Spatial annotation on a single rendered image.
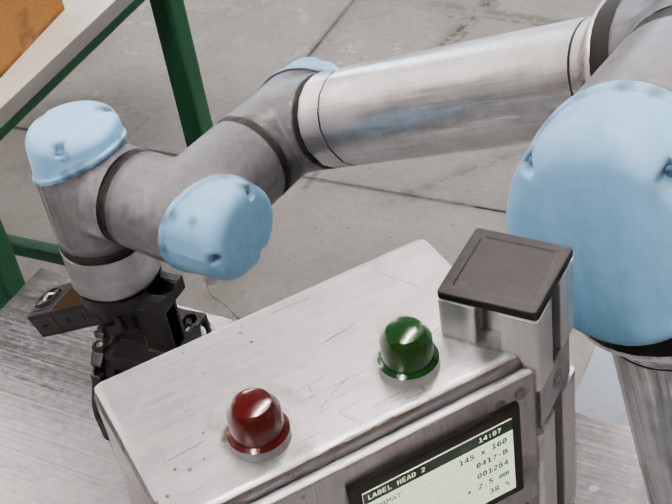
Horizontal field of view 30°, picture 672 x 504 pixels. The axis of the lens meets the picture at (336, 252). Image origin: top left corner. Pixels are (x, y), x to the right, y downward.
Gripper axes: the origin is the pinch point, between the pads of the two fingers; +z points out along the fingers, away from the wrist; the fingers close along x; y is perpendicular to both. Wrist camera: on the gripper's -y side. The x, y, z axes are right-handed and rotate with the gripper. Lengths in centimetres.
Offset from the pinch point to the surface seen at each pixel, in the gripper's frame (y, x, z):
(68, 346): -28.8, 20.5, 16.8
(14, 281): -81, 62, 55
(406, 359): 42, -28, -49
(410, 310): 40, -24, -48
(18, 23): -84, 86, 16
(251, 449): 38, -33, -48
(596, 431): 34.8, 26.6, 17.0
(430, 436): 43, -29, -46
